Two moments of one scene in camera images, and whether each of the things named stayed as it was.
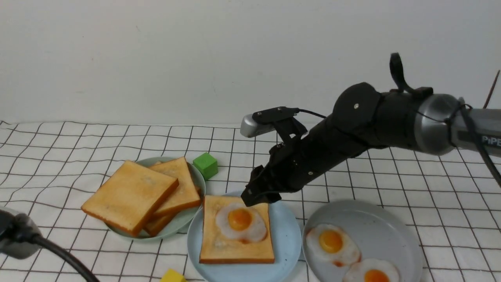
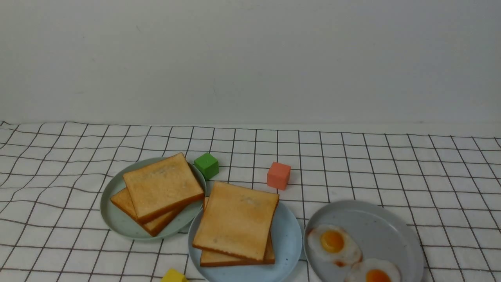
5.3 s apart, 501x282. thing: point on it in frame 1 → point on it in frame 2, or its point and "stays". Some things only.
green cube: (207, 165) stays
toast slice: (130, 197) → (236, 220)
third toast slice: (186, 194) stays
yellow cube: (172, 275) stays
